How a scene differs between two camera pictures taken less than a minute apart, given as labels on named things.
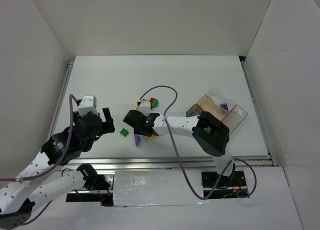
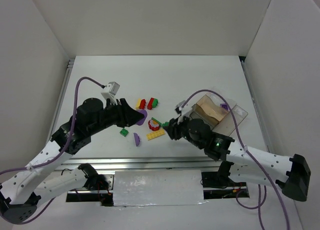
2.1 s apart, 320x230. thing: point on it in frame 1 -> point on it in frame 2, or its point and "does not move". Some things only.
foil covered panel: x=156 y=187 does not move
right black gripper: x=139 y=131 -> x=175 y=129
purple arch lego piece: x=137 y=139 does not move
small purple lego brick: x=224 y=106 does not move
